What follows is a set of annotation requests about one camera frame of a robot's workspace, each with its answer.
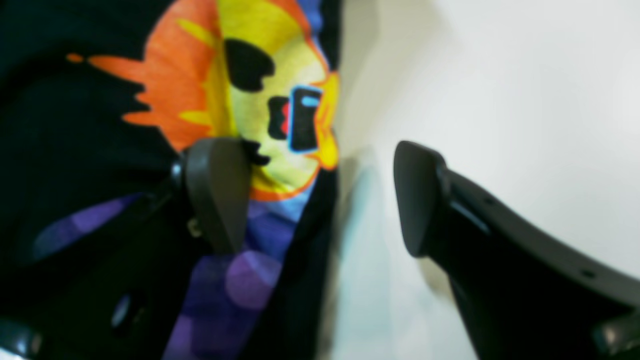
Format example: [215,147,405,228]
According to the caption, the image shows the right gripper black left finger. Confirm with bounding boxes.
[1,137,250,360]

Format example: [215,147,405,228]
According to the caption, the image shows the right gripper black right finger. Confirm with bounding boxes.
[393,140,640,360]

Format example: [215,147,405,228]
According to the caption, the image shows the black T-shirt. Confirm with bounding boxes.
[0,0,343,360]

